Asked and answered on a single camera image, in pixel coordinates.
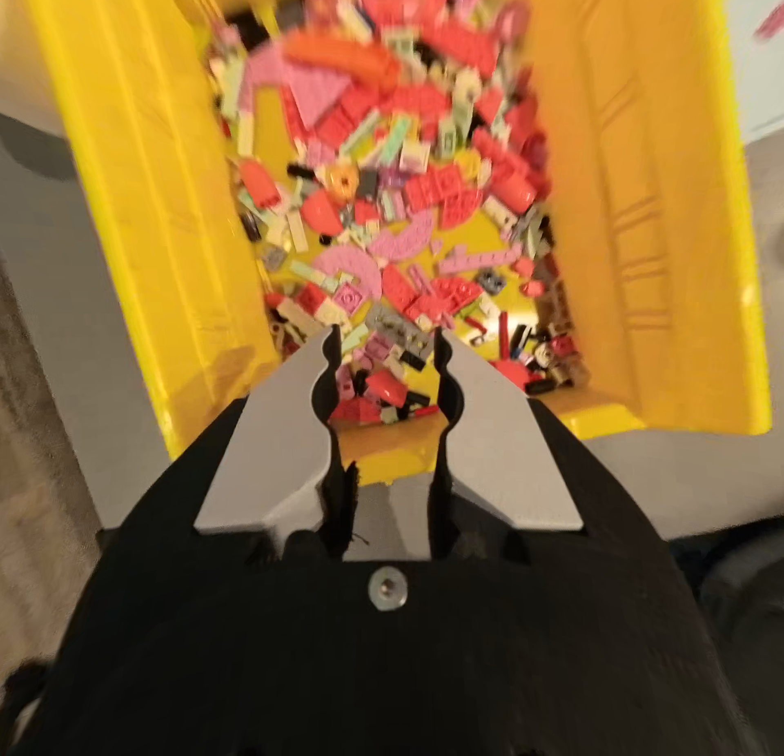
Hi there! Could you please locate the orange brick separator tool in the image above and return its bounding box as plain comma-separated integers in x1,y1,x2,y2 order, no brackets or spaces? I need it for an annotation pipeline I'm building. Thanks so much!
281,32,404,94

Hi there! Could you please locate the yellow plastic bin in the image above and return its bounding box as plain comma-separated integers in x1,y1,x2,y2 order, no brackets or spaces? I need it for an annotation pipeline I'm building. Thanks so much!
15,0,774,487

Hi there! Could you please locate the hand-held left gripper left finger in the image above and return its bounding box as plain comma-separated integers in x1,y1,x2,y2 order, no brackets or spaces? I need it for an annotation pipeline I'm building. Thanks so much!
192,324,360,561

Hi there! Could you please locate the pile of toy bricks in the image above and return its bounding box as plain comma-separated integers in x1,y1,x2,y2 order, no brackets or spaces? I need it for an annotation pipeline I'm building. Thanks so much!
205,0,594,427

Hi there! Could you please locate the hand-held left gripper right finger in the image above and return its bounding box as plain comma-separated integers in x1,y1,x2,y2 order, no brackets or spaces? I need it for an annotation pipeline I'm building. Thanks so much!
428,327,585,560

